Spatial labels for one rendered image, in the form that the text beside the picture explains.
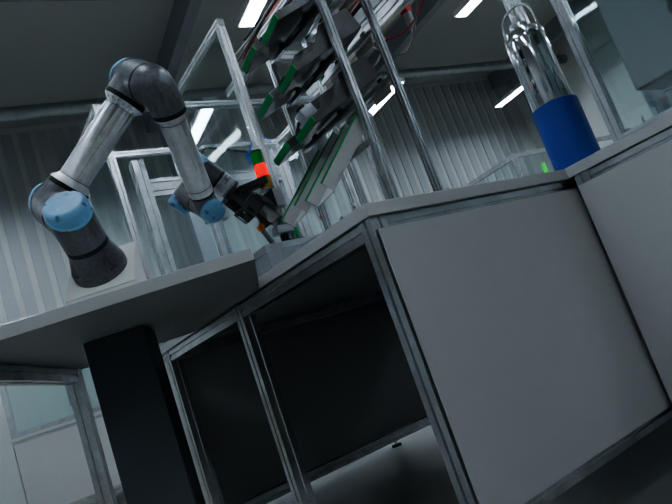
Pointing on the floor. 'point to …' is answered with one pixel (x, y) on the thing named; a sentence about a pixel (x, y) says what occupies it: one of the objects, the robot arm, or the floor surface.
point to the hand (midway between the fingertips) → (280, 220)
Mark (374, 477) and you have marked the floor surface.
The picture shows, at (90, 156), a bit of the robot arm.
